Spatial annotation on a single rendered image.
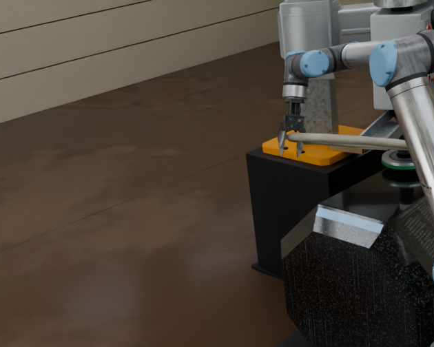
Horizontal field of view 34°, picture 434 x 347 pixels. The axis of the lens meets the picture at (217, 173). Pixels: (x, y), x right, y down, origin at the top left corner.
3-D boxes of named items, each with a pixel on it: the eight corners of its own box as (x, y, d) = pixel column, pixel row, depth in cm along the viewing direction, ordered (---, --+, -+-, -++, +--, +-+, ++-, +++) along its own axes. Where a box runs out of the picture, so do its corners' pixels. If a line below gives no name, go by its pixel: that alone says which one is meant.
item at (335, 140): (316, 144, 293) (317, 138, 292) (436, 152, 268) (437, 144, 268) (264, 138, 250) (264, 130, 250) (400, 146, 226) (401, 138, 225)
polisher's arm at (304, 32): (277, 65, 364) (272, 16, 355) (284, 50, 395) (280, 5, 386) (426, 54, 347) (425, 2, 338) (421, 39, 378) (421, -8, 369)
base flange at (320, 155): (258, 151, 397) (257, 143, 396) (314, 126, 426) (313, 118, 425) (326, 167, 362) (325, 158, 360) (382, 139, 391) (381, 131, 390)
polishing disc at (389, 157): (380, 151, 334) (380, 149, 333) (426, 148, 330) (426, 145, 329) (384, 167, 314) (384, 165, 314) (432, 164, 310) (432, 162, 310)
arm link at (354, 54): (469, 22, 189) (350, 37, 253) (429, 32, 186) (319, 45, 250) (475, 65, 191) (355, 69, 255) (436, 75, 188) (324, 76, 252)
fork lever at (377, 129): (398, 102, 338) (398, 92, 337) (439, 103, 329) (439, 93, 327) (348, 148, 284) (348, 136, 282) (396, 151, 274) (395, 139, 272)
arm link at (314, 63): (332, 45, 240) (317, 49, 252) (302, 52, 237) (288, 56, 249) (337, 72, 242) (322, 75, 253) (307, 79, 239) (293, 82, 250)
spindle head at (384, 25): (397, 93, 340) (394, -1, 324) (443, 94, 329) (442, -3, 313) (373, 116, 311) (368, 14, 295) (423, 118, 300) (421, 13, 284)
